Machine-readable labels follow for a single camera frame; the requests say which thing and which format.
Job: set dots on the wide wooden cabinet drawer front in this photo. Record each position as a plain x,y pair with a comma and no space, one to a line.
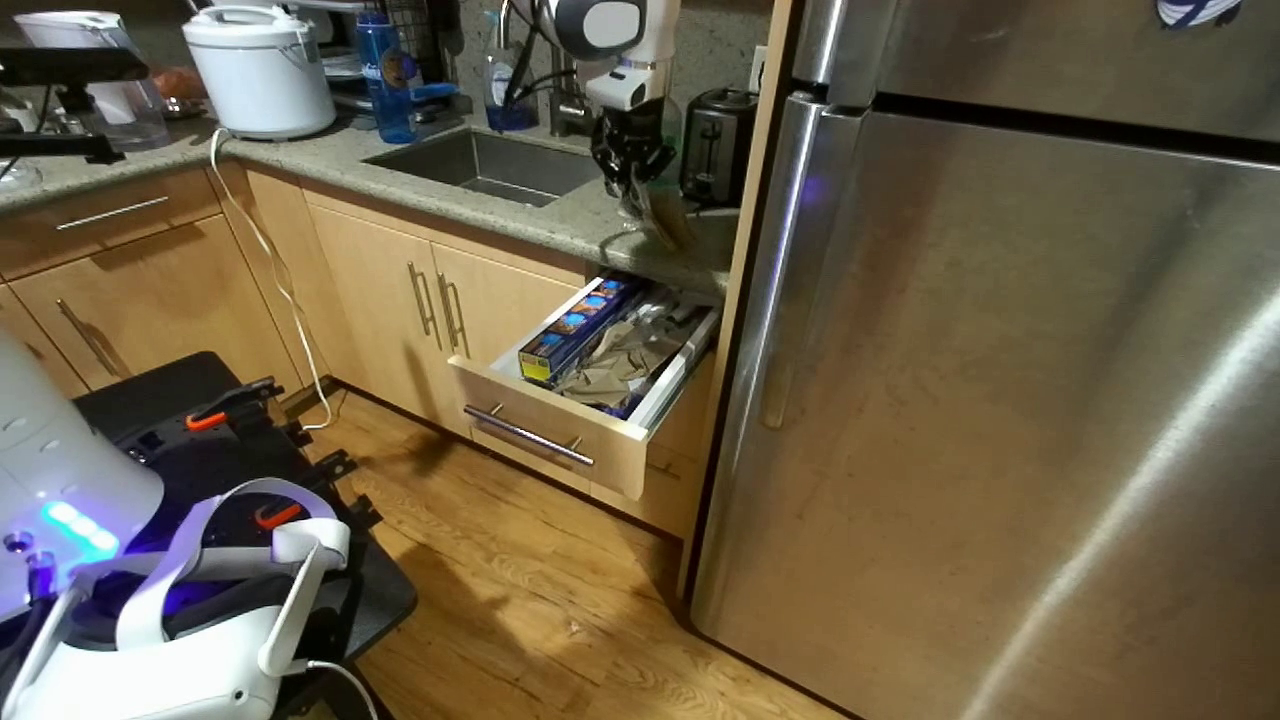
83,246

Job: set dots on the white and brown paper stack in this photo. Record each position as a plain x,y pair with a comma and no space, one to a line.
680,231

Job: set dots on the blue white fridge magnet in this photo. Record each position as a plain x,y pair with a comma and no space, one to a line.
1196,10

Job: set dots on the white box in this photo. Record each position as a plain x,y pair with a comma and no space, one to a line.
65,30

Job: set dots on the blue foil box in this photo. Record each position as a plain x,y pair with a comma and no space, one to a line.
572,333

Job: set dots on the black toaster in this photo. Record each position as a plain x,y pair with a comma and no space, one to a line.
721,146

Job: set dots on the white drawer with wooden front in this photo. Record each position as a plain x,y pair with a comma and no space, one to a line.
560,442

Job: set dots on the steel kitchen sink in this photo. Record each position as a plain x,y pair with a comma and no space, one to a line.
493,166

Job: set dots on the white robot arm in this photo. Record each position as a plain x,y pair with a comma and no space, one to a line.
620,35

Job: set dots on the white rounded device blue light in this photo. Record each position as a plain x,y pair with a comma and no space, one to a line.
52,455

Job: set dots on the clear plastic container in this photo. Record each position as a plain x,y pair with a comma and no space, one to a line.
131,113

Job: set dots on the tall wooden side panel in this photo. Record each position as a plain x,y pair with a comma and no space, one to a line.
760,160

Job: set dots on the white VR headset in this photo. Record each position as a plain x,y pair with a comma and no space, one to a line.
161,667

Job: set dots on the crumpled brown paper bags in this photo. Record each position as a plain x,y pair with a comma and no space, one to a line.
620,363

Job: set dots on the white rice cooker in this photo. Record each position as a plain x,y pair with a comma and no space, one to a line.
262,74

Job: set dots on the clear bottle blue label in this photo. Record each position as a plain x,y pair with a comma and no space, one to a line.
508,102

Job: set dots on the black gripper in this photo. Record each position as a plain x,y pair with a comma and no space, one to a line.
628,136

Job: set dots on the stainless steel refrigerator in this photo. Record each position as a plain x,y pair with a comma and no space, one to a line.
1000,403

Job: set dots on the black orange clamp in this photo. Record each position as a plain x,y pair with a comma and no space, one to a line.
207,419
281,514

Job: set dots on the large wooden cabinet door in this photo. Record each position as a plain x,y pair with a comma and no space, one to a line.
172,307

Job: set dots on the black flat device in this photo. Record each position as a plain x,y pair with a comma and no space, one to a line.
65,65

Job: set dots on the blue dish soap bottle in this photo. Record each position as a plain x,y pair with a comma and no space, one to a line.
398,106

